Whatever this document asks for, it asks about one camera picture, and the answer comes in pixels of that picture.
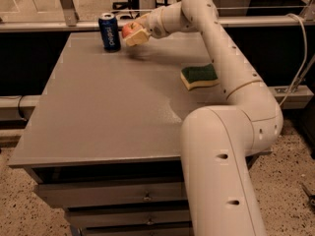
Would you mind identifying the red apple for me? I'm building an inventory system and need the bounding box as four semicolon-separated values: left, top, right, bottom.
122;22;143;38

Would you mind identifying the metal window rail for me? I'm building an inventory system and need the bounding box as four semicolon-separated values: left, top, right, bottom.
0;14;315;33

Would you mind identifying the middle grey drawer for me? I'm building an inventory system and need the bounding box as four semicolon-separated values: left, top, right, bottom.
65;209;190;228

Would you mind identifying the grey drawer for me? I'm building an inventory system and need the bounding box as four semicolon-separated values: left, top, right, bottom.
65;209;190;228
34;178;187;208
82;224;194;236

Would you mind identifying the green yellow sponge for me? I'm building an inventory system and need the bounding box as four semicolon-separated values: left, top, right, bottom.
180;64;220;90

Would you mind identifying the bottom grey drawer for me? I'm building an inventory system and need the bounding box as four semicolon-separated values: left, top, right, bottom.
82;224;194;236

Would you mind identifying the white cable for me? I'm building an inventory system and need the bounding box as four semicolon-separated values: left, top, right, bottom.
279;13;308;108

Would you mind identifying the grey drawer cabinet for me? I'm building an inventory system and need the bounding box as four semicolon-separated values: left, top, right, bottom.
8;28;273;236

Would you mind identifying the blue pepsi can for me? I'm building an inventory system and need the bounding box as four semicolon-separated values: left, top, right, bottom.
98;13;121;52

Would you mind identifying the top grey drawer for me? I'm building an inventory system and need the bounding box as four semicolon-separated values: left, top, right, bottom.
34;178;187;208

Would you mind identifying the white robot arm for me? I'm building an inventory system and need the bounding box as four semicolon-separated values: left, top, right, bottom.
123;0;284;236

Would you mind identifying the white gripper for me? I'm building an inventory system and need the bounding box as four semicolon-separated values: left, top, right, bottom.
125;9;166;46

